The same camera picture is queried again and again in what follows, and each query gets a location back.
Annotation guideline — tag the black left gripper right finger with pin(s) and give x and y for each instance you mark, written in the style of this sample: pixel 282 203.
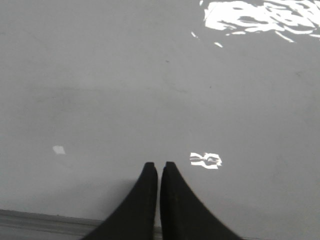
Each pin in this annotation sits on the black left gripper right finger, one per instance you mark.
pixel 183 216

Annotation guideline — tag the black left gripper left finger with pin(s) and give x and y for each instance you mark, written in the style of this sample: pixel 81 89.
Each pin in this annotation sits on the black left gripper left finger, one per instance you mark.
pixel 134 218

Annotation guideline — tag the white whiteboard with aluminium frame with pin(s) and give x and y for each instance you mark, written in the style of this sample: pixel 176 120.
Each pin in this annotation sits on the white whiteboard with aluminium frame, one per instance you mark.
pixel 229 90

